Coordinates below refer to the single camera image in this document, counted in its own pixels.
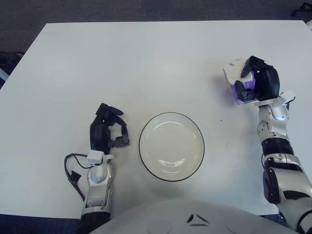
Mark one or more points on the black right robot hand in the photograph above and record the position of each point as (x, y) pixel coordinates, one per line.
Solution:
(268, 83)

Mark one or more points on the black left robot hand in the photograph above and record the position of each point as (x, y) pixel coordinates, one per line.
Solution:
(97, 135)

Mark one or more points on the purple tissue paper pack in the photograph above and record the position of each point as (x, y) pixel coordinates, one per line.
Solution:
(232, 70)

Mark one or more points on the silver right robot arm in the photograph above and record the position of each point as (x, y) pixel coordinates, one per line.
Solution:
(275, 146)

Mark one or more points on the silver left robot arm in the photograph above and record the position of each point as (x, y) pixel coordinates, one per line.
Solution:
(97, 178)

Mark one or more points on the white plate black rim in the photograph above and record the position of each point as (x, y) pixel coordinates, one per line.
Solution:
(170, 146)

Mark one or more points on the black office chair base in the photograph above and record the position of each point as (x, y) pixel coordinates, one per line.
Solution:
(302, 8)

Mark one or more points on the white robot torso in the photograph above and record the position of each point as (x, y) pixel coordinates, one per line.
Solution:
(170, 217)

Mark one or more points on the black bag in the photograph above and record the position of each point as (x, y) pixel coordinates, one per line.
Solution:
(7, 59)

